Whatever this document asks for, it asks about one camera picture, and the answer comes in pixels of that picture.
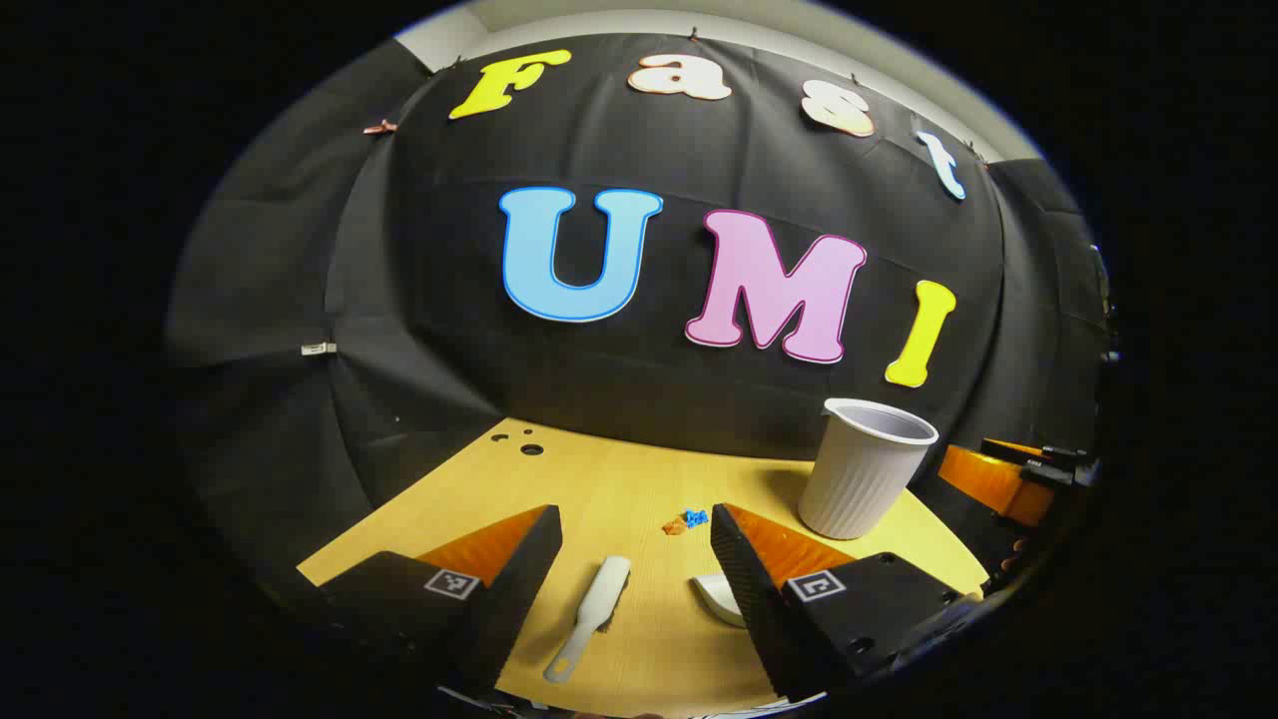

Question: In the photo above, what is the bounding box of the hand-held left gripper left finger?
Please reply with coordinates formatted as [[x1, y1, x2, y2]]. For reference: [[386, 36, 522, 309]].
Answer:
[[300, 504, 563, 700]]

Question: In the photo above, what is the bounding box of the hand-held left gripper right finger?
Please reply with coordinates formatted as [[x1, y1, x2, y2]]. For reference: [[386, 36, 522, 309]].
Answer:
[[711, 502, 984, 705]]

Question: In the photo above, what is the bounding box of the white dustpan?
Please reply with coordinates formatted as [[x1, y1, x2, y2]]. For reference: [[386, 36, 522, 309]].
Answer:
[[692, 573, 748, 628]]

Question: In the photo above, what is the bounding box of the small white broom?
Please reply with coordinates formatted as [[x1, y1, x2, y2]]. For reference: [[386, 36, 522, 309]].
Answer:
[[542, 556, 632, 685]]

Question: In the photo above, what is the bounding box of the white ribbed garbage bin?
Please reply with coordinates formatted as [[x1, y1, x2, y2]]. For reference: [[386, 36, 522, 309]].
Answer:
[[797, 397, 941, 541]]

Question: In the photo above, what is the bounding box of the wooden desktop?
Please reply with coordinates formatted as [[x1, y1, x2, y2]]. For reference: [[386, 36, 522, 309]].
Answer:
[[297, 417, 989, 718]]

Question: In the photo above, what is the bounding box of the black backdrop cloth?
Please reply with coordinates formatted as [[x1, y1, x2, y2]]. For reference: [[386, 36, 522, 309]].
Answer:
[[165, 33, 1114, 600]]

